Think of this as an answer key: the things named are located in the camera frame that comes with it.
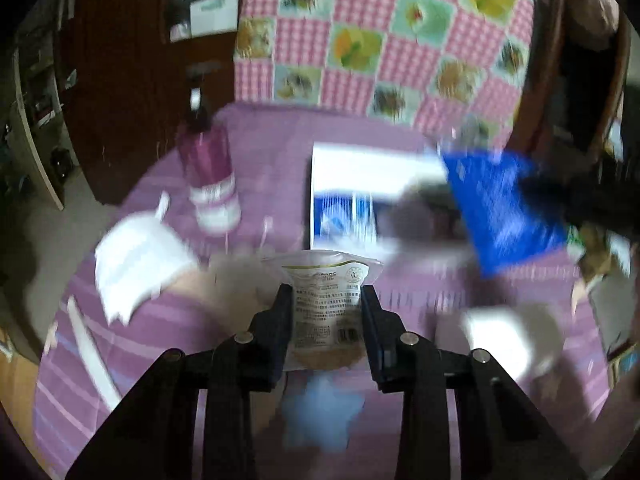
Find yellow white tissue pack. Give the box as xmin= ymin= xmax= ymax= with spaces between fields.
xmin=460 ymin=302 xmax=553 ymax=383

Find white face mask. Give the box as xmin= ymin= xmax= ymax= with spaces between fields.
xmin=95 ymin=192 xmax=198 ymax=326

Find white paper strip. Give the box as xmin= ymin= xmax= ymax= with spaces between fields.
xmin=65 ymin=294 xmax=121 ymax=411

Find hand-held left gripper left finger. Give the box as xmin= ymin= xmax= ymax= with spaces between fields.
xmin=65 ymin=282 xmax=293 ymax=480

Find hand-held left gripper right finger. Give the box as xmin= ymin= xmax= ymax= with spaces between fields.
xmin=361 ymin=284 xmax=588 ymax=480

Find dark wooden cabinet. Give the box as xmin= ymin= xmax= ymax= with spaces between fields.
xmin=55 ymin=0 xmax=241 ymax=206

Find white cardboard box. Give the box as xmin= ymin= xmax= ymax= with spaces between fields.
xmin=306 ymin=142 xmax=451 ymax=256

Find blue printed packet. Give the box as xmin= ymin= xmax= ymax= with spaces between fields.
xmin=442 ymin=151 xmax=568 ymax=278
xmin=315 ymin=190 xmax=381 ymax=241

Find pink checkered printed cloth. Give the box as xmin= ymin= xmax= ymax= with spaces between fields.
xmin=234 ymin=0 xmax=536 ymax=136

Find purple pump bottle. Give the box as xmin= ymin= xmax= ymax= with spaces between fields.
xmin=175 ymin=62 xmax=242 ymax=233

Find purple striped tablecloth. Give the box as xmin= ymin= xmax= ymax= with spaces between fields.
xmin=32 ymin=102 xmax=616 ymax=480

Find white edged shelf unit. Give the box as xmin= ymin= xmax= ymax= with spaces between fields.
xmin=7 ymin=30 xmax=68 ymax=211

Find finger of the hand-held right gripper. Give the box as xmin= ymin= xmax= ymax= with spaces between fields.
xmin=517 ymin=167 xmax=568 ymax=206

